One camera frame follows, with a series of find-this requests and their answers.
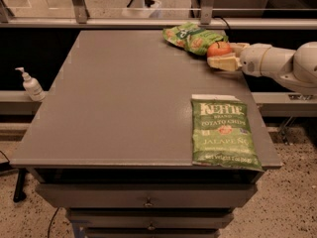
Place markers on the black stand leg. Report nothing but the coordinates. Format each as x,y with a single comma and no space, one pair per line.
19,194

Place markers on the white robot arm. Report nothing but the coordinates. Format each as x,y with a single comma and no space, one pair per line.
295,70

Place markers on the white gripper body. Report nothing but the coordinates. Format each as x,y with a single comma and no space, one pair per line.
252,60

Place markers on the red apple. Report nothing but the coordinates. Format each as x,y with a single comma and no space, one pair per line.
218,49

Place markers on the white pump dispenser bottle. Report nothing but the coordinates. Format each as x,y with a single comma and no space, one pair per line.
32,86

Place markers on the green rice chip bag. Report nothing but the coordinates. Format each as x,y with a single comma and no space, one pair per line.
193,38

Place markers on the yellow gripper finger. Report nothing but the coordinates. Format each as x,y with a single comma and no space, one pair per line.
229,62
238,47

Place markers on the green Kettle jalapeno chip bag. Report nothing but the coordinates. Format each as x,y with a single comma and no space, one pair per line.
221,134

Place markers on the metal railing frame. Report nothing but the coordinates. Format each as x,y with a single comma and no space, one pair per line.
212,14

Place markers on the grey drawer cabinet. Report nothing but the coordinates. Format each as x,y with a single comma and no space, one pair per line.
112,141

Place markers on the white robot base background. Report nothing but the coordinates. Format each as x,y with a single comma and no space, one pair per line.
142,9

